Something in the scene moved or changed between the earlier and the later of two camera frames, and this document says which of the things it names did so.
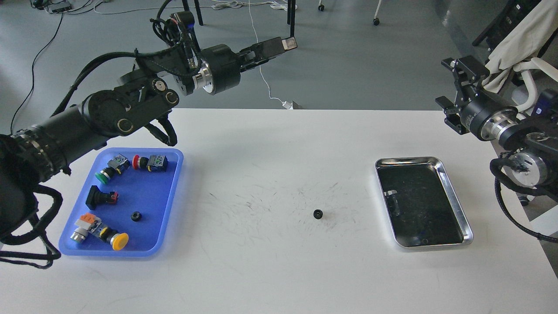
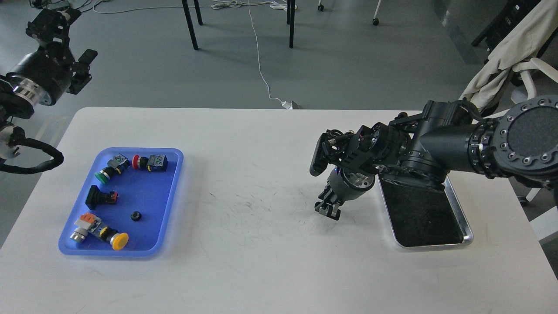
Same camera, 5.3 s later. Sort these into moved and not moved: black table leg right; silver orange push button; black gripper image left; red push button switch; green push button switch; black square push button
Moved: black gripper image left
Not moved: black square push button; green push button switch; red push button switch; silver orange push button; black table leg right
